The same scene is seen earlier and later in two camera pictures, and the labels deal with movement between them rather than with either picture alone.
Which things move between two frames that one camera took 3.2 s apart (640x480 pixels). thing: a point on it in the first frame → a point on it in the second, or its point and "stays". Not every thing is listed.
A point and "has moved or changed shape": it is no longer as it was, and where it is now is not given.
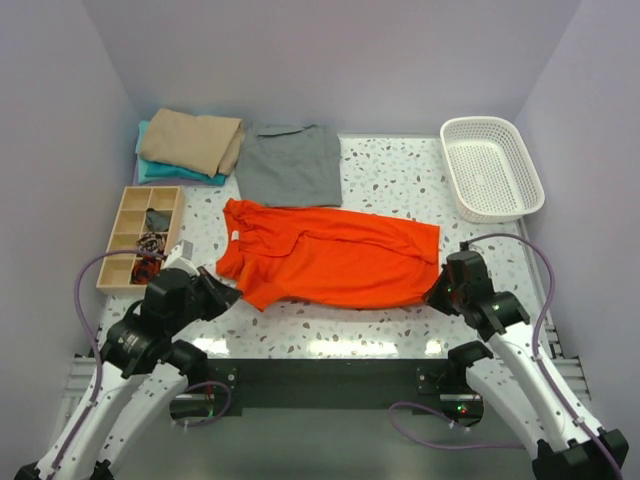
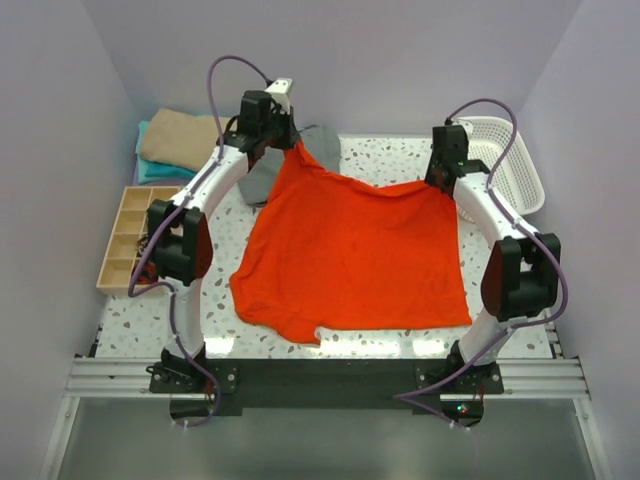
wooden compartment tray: (128, 224) stays
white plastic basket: (492, 173) stays
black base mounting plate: (327, 384) stays
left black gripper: (221, 294) → (290, 139)
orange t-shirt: (328, 256) has moved or changed shape
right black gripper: (432, 296) → (428, 175)
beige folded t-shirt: (206, 145) stays
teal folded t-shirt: (152, 171) stays
